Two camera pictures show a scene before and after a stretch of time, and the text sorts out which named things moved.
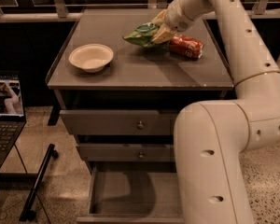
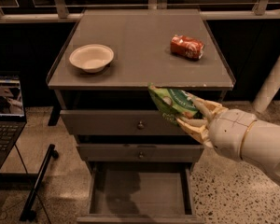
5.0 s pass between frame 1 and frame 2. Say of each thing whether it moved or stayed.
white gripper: moved
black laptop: stayed
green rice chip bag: moved
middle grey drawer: stayed
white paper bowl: stayed
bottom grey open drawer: stayed
